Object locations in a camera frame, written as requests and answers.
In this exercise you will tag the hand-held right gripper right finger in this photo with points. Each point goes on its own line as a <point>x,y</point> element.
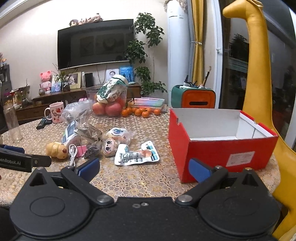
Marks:
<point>198,171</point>

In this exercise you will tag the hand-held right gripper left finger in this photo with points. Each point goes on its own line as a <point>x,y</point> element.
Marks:
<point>89,168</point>

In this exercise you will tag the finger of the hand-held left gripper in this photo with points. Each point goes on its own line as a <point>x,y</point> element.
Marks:
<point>11,148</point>
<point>42,161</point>

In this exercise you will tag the yellow duck toy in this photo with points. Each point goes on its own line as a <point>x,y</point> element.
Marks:
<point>56,150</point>

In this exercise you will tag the dark snack packet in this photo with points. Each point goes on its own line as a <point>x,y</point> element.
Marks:
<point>92,150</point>

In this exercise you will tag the pink binder clip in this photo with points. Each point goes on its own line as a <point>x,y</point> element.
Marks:
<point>81,150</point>

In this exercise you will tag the red cardboard box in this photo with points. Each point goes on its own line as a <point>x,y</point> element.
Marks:
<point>208,153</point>

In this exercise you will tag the foil packet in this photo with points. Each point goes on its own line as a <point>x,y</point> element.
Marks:
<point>89,134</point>

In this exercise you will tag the white blue labelled packet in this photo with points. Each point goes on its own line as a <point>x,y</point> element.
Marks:
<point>69,133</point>

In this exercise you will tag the round pastry packet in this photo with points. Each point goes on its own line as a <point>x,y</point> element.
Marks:
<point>119,134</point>

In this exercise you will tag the white teal snack packet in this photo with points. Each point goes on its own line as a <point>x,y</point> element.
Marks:
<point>136,155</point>

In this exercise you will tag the gold patterned desktop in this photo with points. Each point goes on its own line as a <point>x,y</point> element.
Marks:
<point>138,178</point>

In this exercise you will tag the tall clear glass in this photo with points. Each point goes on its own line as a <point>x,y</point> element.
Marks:
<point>12,125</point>

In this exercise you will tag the black remote control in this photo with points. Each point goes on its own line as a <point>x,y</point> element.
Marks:
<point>42,124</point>

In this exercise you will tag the pink mug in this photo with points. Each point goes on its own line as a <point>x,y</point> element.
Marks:
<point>56,112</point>

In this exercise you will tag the clear bag of dark items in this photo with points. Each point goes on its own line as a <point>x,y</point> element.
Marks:
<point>74,112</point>

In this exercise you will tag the red apple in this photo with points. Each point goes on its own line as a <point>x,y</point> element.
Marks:
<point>114,110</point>
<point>99,109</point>

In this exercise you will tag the pink case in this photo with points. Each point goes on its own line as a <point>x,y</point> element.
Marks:
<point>83,99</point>

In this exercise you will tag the dark shelf unit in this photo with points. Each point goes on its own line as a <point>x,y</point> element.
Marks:
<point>5,76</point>

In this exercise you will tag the green orange desk organizer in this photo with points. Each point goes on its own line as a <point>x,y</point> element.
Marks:
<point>196,98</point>

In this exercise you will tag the pile of tangerines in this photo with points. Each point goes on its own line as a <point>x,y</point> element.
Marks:
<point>138,112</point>

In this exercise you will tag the wooden television cabinet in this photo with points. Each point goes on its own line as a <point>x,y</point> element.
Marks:
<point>76,93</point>

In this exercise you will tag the pink bear plush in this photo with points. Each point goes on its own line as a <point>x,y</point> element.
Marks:
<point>45,81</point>

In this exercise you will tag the green white snack bag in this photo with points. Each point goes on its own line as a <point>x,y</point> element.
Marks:
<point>111,89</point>

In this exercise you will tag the pastel plastic case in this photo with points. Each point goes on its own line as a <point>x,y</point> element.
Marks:
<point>150,103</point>

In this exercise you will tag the small grass plant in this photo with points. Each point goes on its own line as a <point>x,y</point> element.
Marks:
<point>64,78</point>

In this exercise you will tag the black speaker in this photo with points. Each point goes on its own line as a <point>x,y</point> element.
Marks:
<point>89,80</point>

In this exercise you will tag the portrait photo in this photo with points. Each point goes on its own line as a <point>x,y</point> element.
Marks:
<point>112,74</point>

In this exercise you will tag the blue printed card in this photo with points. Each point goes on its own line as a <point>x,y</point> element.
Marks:
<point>126,73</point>

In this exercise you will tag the white framed glass door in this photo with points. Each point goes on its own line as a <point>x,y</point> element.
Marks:
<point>233,69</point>

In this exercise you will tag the white standing air conditioner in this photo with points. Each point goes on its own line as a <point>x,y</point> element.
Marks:
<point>179,58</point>

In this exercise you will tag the black television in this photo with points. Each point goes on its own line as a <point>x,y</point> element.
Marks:
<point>94,44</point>

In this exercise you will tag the tall green potted plant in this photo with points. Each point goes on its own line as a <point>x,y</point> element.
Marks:
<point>143,51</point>

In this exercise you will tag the yellow curtain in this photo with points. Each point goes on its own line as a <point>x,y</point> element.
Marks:
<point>197,34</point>

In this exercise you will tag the dark-haired doll figurine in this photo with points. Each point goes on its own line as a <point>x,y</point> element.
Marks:
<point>74,22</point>

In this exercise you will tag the pink doll figurines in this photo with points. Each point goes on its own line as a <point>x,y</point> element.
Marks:
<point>92,19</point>

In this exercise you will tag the wooden photo frame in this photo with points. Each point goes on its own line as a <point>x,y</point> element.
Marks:
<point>75,80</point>

